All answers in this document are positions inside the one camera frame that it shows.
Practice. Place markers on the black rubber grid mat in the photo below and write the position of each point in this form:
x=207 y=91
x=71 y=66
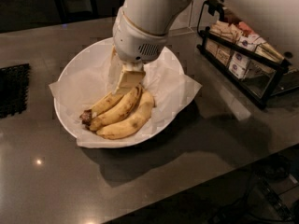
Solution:
x=14 y=83

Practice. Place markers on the yellow banana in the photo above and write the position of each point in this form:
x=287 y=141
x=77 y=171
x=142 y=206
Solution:
x=100 y=107
x=119 y=112
x=133 y=123

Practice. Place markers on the white creamer packets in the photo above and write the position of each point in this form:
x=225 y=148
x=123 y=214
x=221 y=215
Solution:
x=239 y=63

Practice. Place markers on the white paper liner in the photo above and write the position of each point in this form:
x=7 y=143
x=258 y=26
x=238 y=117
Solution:
x=168 y=81

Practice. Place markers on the clear acrylic stand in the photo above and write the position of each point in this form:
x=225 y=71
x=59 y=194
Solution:
x=182 y=22

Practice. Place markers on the pink sugar packets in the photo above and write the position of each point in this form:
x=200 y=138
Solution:
x=245 y=28

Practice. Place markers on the white bowl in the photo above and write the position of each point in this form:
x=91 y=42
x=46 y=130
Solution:
x=81 y=75

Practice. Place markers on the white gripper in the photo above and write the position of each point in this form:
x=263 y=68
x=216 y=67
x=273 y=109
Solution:
x=135 y=42

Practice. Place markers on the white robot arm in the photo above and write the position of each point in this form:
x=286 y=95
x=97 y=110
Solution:
x=141 y=29

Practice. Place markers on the black wire condiment rack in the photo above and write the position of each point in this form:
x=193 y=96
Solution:
x=266 y=68

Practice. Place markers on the brown napkin stack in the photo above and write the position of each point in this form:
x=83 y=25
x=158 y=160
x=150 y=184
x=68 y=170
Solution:
x=230 y=17

